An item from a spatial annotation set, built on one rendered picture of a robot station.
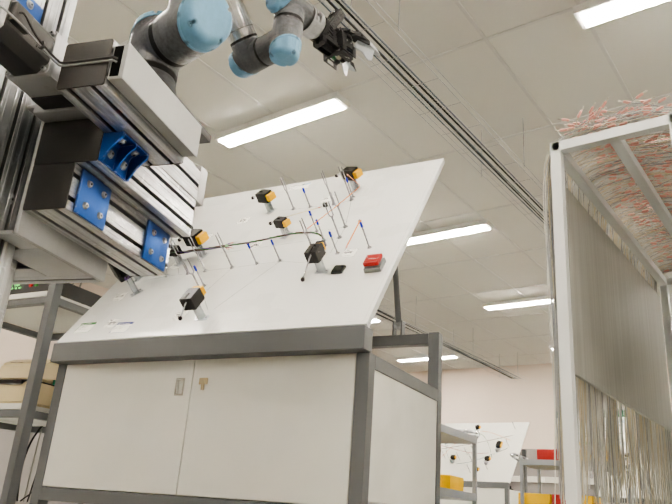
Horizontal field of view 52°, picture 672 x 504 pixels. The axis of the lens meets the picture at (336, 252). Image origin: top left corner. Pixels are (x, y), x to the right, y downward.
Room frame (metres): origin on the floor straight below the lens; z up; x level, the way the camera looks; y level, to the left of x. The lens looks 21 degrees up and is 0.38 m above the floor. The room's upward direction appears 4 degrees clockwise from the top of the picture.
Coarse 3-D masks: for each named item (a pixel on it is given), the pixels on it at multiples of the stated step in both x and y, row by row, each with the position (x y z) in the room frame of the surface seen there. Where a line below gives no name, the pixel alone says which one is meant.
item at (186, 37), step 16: (176, 0) 1.16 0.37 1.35; (192, 0) 1.13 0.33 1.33; (208, 0) 1.16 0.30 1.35; (224, 0) 1.18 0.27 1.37; (160, 16) 1.20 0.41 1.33; (176, 16) 1.16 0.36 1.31; (192, 16) 1.14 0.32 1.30; (208, 16) 1.17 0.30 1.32; (224, 16) 1.19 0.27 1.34; (160, 32) 1.20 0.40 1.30; (176, 32) 1.18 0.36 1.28; (192, 32) 1.17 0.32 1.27; (208, 32) 1.18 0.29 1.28; (224, 32) 1.20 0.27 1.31; (160, 48) 1.23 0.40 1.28; (176, 48) 1.22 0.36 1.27; (192, 48) 1.21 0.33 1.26; (208, 48) 1.21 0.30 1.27
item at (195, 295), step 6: (192, 288) 2.09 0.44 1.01; (198, 288) 2.08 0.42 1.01; (186, 294) 2.08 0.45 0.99; (192, 294) 2.06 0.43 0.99; (198, 294) 2.08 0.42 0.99; (180, 300) 2.07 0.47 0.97; (186, 300) 2.06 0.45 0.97; (192, 300) 2.06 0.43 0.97; (198, 300) 2.08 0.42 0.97; (186, 306) 2.08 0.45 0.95; (192, 306) 2.07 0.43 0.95; (198, 306) 2.09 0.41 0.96; (198, 312) 2.12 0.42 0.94; (180, 318) 2.05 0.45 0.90; (198, 318) 2.14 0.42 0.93; (204, 318) 2.13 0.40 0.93
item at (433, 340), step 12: (384, 336) 2.44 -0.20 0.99; (396, 336) 2.41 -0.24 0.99; (408, 336) 2.39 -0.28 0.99; (420, 336) 2.37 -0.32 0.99; (432, 336) 2.35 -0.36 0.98; (372, 348) 2.49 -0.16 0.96; (432, 348) 2.35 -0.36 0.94; (180, 360) 2.90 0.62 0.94; (432, 360) 2.35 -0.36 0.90; (432, 372) 2.35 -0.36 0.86; (432, 384) 2.35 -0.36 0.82
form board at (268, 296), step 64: (256, 192) 2.74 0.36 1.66; (320, 192) 2.51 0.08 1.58; (384, 192) 2.32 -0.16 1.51; (192, 256) 2.50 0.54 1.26; (256, 256) 2.32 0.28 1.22; (384, 256) 2.02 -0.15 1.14; (128, 320) 2.31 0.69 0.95; (192, 320) 2.16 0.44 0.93; (256, 320) 2.02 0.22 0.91; (320, 320) 1.91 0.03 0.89
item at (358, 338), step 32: (64, 352) 2.34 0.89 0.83; (96, 352) 2.27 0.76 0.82; (128, 352) 2.20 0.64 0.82; (160, 352) 2.14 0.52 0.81; (192, 352) 2.08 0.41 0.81; (224, 352) 2.02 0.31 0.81; (256, 352) 1.97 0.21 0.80; (288, 352) 1.93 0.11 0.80; (320, 352) 1.90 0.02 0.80; (352, 352) 1.87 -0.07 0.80
